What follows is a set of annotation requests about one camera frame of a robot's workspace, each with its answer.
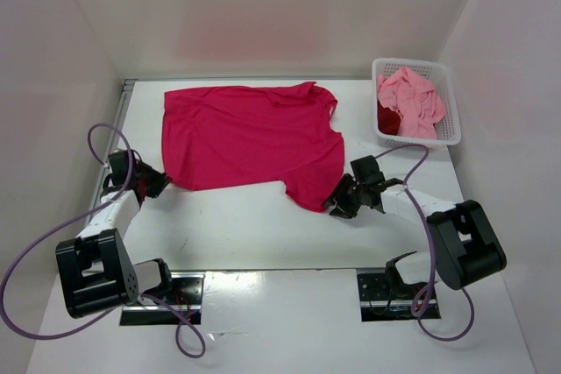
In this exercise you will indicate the dark red t shirt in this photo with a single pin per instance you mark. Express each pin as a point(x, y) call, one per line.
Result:
point(389, 121)

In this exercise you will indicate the white plastic laundry basket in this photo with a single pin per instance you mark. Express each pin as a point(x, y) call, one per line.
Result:
point(448, 129)

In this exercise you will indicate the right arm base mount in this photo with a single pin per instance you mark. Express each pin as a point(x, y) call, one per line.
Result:
point(380, 301)

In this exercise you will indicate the magenta t shirt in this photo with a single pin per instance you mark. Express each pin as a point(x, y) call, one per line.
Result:
point(230, 136)

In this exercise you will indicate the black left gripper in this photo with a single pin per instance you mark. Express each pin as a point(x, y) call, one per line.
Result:
point(159, 179)

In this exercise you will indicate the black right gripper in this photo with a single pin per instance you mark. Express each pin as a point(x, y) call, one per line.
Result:
point(344, 208)

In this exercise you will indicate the light pink t shirt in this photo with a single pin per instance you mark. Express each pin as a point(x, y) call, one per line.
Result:
point(416, 101)

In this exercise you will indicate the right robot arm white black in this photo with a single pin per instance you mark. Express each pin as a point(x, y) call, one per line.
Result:
point(463, 246)

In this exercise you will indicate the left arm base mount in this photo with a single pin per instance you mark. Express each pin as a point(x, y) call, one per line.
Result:
point(185, 297)

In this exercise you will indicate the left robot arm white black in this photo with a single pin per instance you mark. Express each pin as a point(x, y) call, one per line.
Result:
point(96, 272)

